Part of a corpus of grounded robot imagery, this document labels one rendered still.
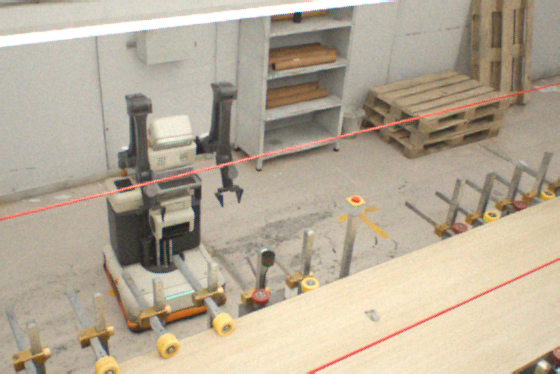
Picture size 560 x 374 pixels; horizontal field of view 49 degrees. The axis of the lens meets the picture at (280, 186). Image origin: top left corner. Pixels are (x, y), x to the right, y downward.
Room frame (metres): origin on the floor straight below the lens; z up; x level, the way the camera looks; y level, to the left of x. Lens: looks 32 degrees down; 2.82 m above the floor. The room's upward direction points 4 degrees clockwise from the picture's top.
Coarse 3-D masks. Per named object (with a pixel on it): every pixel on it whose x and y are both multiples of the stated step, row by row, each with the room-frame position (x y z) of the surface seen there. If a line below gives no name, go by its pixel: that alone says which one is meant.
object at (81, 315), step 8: (72, 288) 2.02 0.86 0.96; (72, 296) 1.97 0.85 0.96; (72, 304) 1.93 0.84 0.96; (80, 304) 1.93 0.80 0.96; (80, 312) 1.88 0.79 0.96; (80, 320) 1.84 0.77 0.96; (88, 320) 1.84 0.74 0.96; (96, 344) 1.71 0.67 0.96; (96, 352) 1.67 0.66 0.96; (104, 352) 1.68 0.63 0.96
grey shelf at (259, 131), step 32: (256, 32) 4.88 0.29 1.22; (288, 32) 4.88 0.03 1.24; (320, 32) 5.61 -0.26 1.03; (352, 32) 5.25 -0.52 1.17; (256, 64) 4.86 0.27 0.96; (256, 96) 4.84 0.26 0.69; (256, 128) 4.82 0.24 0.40; (288, 128) 5.39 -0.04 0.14; (320, 128) 5.44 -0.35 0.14; (256, 160) 4.79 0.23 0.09
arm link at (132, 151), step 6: (126, 96) 2.63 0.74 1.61; (132, 96) 2.62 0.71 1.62; (138, 96) 2.62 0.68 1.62; (144, 96) 2.61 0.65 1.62; (132, 102) 2.55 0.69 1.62; (138, 102) 2.56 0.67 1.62; (144, 102) 2.57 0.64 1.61; (138, 108) 2.56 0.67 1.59; (144, 108) 2.57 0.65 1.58; (132, 120) 2.63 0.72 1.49; (132, 126) 2.64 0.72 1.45; (132, 132) 2.64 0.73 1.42; (132, 138) 2.65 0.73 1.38; (132, 144) 2.65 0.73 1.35; (126, 150) 2.68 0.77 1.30; (132, 150) 2.66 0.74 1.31; (126, 156) 2.67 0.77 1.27; (132, 156) 2.67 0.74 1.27; (126, 162) 2.68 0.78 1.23; (132, 162) 2.66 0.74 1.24
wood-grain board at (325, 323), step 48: (480, 240) 2.70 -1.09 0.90; (528, 240) 2.74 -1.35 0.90; (336, 288) 2.23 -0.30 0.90; (384, 288) 2.25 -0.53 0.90; (432, 288) 2.28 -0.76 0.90; (480, 288) 2.31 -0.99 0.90; (528, 288) 2.34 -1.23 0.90; (192, 336) 1.85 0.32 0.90; (240, 336) 1.88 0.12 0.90; (288, 336) 1.90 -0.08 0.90; (336, 336) 1.92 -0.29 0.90; (384, 336) 1.94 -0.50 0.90; (432, 336) 1.96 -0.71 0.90; (480, 336) 1.99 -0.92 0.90; (528, 336) 2.01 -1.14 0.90
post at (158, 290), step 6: (156, 282) 1.91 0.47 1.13; (162, 282) 1.93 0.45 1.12; (156, 288) 1.91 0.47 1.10; (162, 288) 1.92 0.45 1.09; (156, 294) 1.91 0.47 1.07; (162, 294) 1.92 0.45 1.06; (156, 300) 1.91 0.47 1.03; (162, 300) 1.92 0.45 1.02; (156, 306) 1.91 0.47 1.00; (162, 306) 1.92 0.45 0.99; (162, 324) 1.92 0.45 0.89; (156, 336) 1.93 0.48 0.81; (156, 342) 1.93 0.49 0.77; (156, 348) 1.93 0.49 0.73
